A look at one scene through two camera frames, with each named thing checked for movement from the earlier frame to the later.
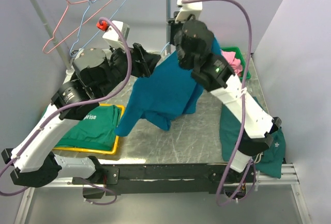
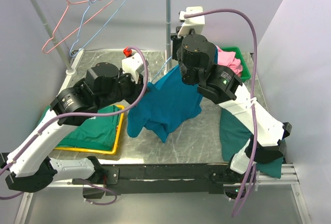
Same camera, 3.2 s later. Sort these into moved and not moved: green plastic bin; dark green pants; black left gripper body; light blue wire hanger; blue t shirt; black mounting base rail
Moved: light blue wire hanger; blue t shirt; black left gripper body
Not moved: green plastic bin; dark green pants; black mounting base rail
